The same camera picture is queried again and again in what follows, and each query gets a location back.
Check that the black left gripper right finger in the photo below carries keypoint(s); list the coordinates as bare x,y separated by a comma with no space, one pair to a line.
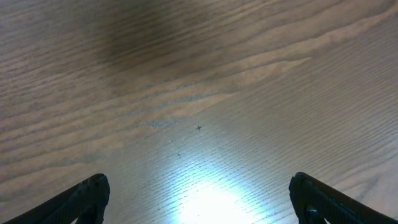
316,202

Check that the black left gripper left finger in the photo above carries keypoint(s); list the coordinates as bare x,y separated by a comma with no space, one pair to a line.
85,202

